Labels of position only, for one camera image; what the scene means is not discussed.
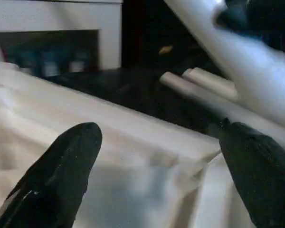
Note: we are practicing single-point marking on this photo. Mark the small yellow tag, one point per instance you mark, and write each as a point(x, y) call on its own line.
point(165, 49)

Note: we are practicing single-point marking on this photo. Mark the white sideboard cabinet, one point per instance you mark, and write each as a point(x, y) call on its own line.
point(61, 19)

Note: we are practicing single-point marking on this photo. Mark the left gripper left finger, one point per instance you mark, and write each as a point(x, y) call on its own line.
point(57, 180)

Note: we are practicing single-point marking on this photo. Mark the black plastic mat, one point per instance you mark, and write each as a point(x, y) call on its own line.
point(137, 90)

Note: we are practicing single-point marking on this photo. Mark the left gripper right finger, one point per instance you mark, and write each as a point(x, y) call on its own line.
point(263, 175)

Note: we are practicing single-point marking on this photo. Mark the white plastic table top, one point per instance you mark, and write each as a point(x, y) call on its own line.
point(133, 156)

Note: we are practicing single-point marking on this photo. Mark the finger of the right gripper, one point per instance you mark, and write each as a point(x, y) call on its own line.
point(256, 19)

